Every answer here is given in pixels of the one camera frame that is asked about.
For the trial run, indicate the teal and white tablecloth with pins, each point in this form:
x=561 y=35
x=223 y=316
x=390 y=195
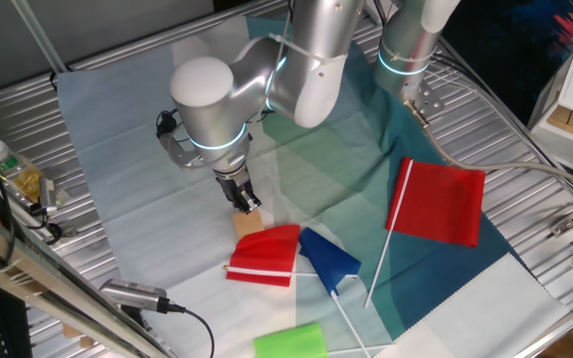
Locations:
x=132 y=199

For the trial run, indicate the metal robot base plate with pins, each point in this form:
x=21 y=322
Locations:
x=428 y=99

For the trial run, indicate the blue flag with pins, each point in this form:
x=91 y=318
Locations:
x=326 y=258

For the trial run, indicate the thin aluminium strut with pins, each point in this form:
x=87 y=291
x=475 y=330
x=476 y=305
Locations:
x=39 y=37

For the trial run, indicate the large red flag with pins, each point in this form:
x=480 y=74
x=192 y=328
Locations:
x=436 y=204

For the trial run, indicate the green flag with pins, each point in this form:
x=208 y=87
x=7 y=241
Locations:
x=291 y=343

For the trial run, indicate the tiny wooden cube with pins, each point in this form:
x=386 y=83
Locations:
x=86 y=342

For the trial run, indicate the grey metal clamp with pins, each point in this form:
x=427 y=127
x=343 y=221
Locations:
x=48 y=194

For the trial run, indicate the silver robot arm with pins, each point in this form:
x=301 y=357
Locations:
x=207 y=109

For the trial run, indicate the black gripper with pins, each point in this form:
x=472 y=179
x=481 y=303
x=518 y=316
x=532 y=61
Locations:
x=236 y=188

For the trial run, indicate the silver camera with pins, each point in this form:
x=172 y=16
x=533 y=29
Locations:
x=132 y=294

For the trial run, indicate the small wooden cube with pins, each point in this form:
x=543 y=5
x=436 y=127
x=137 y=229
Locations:
x=71 y=331

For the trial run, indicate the small folded red flag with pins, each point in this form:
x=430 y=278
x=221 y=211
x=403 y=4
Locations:
x=261 y=253

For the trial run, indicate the aluminium frame bar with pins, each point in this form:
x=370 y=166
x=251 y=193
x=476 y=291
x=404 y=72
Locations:
x=43 y=278

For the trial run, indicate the yellow liquid bottle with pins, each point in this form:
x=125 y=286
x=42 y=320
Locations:
x=15 y=171

